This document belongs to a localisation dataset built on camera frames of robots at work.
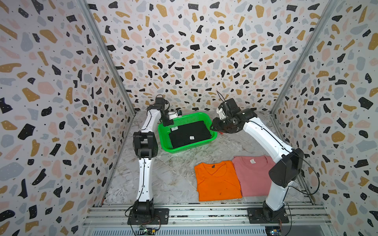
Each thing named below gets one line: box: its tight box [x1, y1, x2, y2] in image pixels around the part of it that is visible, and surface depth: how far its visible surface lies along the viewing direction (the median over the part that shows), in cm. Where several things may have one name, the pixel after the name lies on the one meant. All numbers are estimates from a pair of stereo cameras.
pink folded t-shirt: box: [232, 154, 276, 197], surface depth 90 cm
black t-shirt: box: [168, 120, 212, 149], surface depth 108 cm
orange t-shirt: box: [194, 160, 243, 202], surface depth 86 cm
